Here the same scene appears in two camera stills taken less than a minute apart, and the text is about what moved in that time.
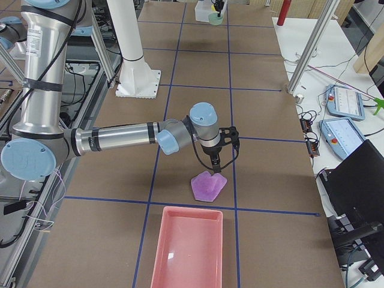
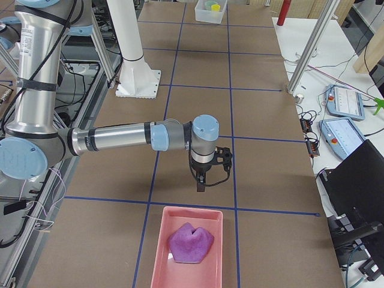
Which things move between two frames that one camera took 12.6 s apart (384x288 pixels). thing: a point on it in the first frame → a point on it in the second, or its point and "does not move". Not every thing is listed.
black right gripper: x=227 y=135 → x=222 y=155
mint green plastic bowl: x=214 y=19 → x=209 y=3
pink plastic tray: x=189 y=249 does not move
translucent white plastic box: x=203 y=9 does not move
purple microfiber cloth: x=206 y=187 → x=188 y=246
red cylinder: x=284 y=12 does not move
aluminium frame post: x=330 y=10 does not move
